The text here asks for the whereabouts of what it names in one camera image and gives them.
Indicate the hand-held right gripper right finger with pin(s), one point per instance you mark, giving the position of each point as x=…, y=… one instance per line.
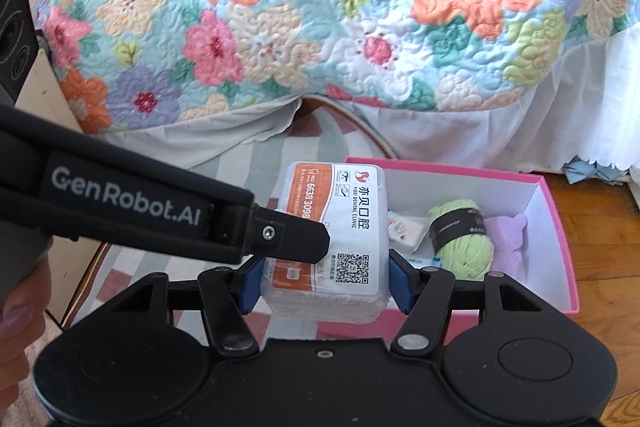
x=400, y=284

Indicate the pink cardboard box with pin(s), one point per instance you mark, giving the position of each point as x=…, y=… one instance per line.
x=560, y=257

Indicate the blue cloth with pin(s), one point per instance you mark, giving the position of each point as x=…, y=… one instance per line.
x=590, y=169

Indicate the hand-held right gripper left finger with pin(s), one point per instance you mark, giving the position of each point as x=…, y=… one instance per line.
x=250, y=284

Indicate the person's left hand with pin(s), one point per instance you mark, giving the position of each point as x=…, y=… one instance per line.
x=17, y=322

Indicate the green yarn ball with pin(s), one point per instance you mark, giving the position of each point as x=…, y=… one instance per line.
x=465, y=252

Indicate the white pink tissue pack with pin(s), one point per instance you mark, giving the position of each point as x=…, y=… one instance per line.
x=405, y=232

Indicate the purple plush toy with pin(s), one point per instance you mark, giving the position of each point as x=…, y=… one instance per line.
x=510, y=242

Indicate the clear box with orange label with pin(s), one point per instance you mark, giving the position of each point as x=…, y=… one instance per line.
x=340, y=227

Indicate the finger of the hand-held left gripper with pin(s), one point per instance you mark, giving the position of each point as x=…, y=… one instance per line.
x=295, y=242

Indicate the checkered rug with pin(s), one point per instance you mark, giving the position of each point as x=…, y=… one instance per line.
x=310, y=147

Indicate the blue white wet wipes pack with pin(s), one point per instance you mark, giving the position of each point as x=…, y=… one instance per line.
x=425, y=262

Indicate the floral quilt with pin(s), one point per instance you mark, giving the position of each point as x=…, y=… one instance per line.
x=325, y=7

